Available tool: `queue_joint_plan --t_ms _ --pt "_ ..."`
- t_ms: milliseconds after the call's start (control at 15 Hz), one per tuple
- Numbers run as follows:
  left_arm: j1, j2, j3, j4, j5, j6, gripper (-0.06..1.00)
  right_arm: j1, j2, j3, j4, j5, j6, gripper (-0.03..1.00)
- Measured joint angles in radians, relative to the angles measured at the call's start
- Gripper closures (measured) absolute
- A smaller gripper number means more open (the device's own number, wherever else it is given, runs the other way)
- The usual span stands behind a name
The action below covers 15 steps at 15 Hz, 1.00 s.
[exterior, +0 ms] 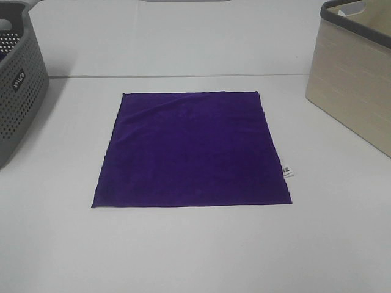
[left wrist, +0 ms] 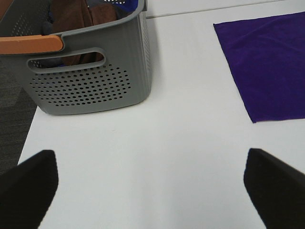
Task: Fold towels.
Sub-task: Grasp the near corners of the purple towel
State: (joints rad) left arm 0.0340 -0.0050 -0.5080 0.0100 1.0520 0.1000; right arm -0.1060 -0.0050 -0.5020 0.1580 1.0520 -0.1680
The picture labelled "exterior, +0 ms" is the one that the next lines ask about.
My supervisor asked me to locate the beige fabric storage bin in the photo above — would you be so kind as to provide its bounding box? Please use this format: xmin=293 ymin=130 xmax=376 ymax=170
xmin=305 ymin=1 xmax=390 ymax=156

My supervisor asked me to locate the purple towel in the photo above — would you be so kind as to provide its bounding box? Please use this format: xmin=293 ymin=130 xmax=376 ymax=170
xmin=92 ymin=91 xmax=292 ymax=208

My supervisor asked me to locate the white towel label tag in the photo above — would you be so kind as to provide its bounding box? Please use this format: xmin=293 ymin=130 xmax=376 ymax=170
xmin=282 ymin=165 xmax=294 ymax=178

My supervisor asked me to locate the grey perforated plastic basket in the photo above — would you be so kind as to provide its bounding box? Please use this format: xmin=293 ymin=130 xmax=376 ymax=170
xmin=1 ymin=1 xmax=49 ymax=167

